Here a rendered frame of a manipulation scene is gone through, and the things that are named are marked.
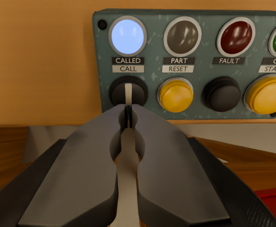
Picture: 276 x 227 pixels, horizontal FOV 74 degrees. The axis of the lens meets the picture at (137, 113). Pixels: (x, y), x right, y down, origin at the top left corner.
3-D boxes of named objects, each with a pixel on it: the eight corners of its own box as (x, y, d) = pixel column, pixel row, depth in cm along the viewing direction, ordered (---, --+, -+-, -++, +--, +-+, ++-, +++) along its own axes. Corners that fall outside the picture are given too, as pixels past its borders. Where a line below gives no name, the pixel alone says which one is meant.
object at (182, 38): (195, 55, 12) (203, 47, 11) (163, 55, 12) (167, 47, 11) (194, 29, 13) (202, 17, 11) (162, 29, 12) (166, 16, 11)
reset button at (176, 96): (187, 107, 15) (192, 115, 14) (157, 107, 14) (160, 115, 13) (192, 78, 13) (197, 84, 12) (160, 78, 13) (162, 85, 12)
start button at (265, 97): (274, 109, 15) (285, 117, 14) (240, 109, 15) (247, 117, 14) (290, 75, 13) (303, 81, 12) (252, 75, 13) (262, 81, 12)
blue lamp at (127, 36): (144, 55, 12) (146, 46, 11) (111, 55, 12) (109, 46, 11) (143, 29, 12) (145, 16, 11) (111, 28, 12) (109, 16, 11)
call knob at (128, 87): (144, 106, 15) (146, 113, 14) (112, 106, 15) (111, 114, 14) (146, 75, 13) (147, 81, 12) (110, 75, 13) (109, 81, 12)
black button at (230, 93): (230, 106, 15) (237, 114, 14) (201, 106, 15) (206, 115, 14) (239, 78, 13) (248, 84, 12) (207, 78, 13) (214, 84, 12)
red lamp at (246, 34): (245, 56, 13) (259, 47, 11) (214, 56, 13) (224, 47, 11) (244, 29, 13) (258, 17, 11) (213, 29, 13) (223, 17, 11)
